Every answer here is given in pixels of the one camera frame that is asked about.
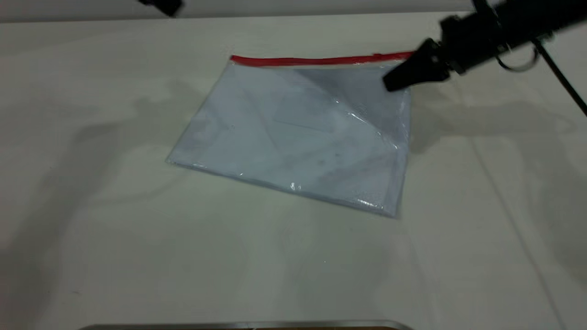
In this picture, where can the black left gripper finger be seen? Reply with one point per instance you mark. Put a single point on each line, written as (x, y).
(165, 5)

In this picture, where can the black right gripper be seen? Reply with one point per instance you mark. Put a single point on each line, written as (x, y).
(472, 41)

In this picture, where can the clear plastic zipper bag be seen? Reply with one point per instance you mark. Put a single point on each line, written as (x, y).
(298, 137)

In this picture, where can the silver metal edge strip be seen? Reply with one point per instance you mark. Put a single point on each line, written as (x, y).
(247, 326)

